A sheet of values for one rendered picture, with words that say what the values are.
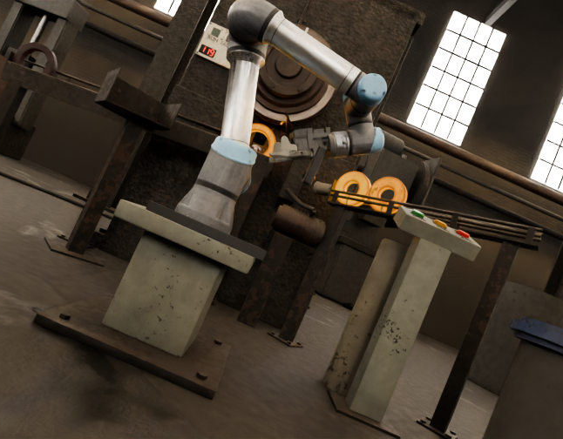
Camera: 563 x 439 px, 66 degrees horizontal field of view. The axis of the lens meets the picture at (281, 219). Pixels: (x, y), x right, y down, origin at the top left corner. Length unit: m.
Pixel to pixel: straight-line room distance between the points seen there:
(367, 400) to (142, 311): 0.68
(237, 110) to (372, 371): 0.84
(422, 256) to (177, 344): 0.72
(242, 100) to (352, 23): 1.27
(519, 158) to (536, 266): 2.10
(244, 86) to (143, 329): 0.71
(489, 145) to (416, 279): 8.14
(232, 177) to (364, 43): 1.48
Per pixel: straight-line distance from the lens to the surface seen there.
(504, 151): 9.50
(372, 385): 1.33
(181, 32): 5.11
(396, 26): 2.49
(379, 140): 1.31
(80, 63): 9.39
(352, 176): 1.89
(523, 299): 3.98
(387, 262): 1.44
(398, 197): 1.80
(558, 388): 1.14
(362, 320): 1.44
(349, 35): 2.41
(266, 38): 1.24
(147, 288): 1.05
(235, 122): 1.26
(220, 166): 1.08
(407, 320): 1.32
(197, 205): 1.06
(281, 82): 2.03
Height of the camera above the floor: 0.34
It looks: 4 degrees up
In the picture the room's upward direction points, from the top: 24 degrees clockwise
